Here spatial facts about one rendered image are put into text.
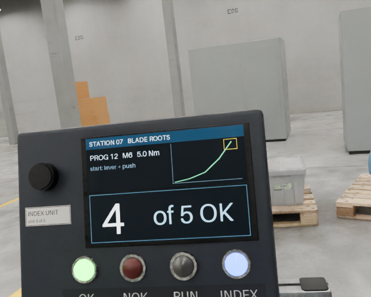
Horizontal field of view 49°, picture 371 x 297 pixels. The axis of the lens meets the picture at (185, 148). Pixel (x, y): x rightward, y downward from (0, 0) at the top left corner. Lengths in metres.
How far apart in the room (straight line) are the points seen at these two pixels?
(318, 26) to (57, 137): 12.64
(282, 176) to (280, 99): 4.43
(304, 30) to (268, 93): 5.35
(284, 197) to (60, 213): 3.27
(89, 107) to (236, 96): 2.97
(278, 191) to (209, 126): 3.24
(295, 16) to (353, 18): 6.82
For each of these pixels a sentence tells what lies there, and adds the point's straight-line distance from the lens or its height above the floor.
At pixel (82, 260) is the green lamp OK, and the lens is 0.42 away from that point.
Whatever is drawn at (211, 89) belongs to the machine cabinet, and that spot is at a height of 1.12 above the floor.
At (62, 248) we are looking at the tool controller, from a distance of 0.44.
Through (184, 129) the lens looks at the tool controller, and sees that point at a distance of 0.39.
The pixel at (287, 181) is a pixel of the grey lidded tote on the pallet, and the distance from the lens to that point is 3.58.
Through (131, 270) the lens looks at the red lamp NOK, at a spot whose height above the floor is 1.12.
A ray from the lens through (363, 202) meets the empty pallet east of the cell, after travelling 3.73.
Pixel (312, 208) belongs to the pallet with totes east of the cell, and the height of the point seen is 0.14.
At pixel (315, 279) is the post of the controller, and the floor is 1.06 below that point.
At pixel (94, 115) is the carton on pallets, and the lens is 8.49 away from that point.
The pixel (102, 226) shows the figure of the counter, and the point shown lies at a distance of 0.42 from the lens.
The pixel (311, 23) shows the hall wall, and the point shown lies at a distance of 12.99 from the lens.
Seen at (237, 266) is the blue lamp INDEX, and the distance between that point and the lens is 0.38.
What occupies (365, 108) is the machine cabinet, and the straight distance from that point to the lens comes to 6.32.
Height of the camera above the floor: 1.29
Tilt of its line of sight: 9 degrees down
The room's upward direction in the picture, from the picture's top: 6 degrees counter-clockwise
